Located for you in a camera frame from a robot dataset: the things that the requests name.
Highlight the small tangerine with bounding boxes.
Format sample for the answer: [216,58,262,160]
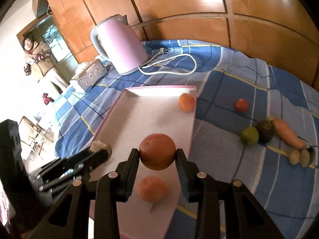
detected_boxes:
[137,176,168,203]
[178,93,196,112]

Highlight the large orange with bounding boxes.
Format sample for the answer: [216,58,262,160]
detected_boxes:
[138,133,176,171]

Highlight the small yellow-green fruit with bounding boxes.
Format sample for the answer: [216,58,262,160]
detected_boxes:
[289,149,300,166]

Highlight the green apple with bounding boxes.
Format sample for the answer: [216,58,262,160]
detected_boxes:
[240,126,259,147]

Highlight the dark brown mangosteen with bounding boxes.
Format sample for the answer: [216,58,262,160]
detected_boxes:
[255,120,275,144]

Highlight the orange carrot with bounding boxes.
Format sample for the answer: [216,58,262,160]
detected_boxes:
[271,118,307,150]

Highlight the small red tomato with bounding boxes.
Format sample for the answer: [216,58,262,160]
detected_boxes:
[234,98,249,113]

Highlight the wooden folding chair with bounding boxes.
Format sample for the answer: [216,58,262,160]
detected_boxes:
[18,116,53,160]

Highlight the red object on floor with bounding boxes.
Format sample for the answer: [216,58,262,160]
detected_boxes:
[42,93,55,105]

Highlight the pink white shallow tray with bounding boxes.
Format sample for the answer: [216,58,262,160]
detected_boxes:
[90,85,197,238]

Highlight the silver ornate tissue box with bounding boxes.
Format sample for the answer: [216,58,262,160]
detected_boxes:
[70,59,108,93]

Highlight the person in brown coat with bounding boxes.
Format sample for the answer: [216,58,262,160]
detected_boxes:
[22,36,68,90]

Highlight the blue plaid tablecloth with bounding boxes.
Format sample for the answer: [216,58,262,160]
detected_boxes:
[53,40,318,238]

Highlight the pink electric kettle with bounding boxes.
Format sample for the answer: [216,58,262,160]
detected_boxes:
[90,14,148,75]

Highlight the white kettle power cord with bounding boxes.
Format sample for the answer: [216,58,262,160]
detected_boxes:
[137,47,197,76]

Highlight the wooden wall cabinet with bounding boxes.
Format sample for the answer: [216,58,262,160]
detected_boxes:
[47,0,318,88]

